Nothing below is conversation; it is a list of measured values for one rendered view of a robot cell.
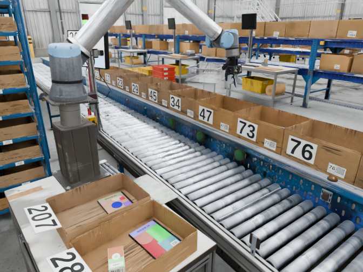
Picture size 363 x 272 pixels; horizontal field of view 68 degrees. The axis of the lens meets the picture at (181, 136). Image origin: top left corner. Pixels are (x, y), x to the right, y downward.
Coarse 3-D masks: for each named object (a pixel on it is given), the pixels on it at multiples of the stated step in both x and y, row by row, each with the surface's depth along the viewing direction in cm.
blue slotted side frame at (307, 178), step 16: (48, 64) 639; (112, 96) 341; (128, 96) 294; (160, 112) 243; (176, 128) 233; (192, 128) 213; (256, 160) 166; (272, 160) 152; (272, 176) 158; (288, 176) 149; (304, 176) 137; (304, 192) 143; (320, 192) 135; (336, 192) 125; (336, 208) 130
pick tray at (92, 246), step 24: (120, 216) 110; (144, 216) 120; (168, 216) 115; (72, 240) 97; (96, 240) 105; (120, 240) 109; (192, 240) 101; (96, 264) 98; (144, 264) 98; (168, 264) 94
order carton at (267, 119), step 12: (252, 108) 188; (264, 108) 191; (252, 120) 165; (264, 120) 194; (276, 120) 185; (288, 120) 177; (300, 120) 170; (264, 132) 159; (276, 132) 153; (276, 144) 154
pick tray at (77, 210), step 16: (112, 176) 140; (64, 192) 125; (80, 192) 131; (96, 192) 136; (112, 192) 141; (128, 192) 142; (144, 192) 127; (64, 208) 127; (80, 208) 129; (96, 208) 129; (128, 208) 116; (64, 224) 118; (80, 224) 118; (96, 224) 108; (64, 240) 106
